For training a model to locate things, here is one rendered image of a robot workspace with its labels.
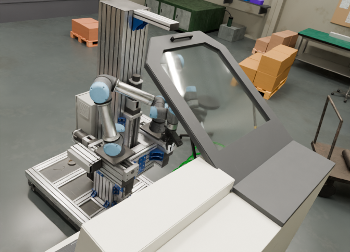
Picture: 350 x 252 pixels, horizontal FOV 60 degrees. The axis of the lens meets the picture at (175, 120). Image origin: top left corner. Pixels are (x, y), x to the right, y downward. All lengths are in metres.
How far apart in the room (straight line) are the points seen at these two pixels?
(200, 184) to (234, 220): 0.22
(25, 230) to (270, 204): 2.33
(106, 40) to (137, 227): 1.41
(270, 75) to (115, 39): 4.40
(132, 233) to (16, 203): 2.39
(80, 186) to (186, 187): 1.98
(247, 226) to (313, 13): 8.63
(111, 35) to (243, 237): 1.52
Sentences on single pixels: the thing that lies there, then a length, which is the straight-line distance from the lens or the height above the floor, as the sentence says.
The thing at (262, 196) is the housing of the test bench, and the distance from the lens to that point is 1.57.
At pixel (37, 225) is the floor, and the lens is 3.26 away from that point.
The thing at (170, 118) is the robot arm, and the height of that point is 1.49.
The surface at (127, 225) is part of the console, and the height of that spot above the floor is 1.55.
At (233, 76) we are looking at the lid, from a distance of 2.08.
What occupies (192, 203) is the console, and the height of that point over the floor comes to 1.55.
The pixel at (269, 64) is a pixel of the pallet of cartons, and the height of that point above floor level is 0.67.
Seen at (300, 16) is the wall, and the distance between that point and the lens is 9.81.
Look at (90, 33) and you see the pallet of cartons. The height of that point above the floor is 0.30.
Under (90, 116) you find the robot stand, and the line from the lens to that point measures 2.58.
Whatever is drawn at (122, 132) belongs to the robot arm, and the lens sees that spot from 2.19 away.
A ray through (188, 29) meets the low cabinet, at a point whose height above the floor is 0.20.
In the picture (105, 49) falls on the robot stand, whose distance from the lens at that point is 2.27.
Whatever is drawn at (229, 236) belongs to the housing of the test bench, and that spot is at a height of 1.47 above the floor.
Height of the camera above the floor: 2.51
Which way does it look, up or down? 32 degrees down
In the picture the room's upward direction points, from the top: 11 degrees clockwise
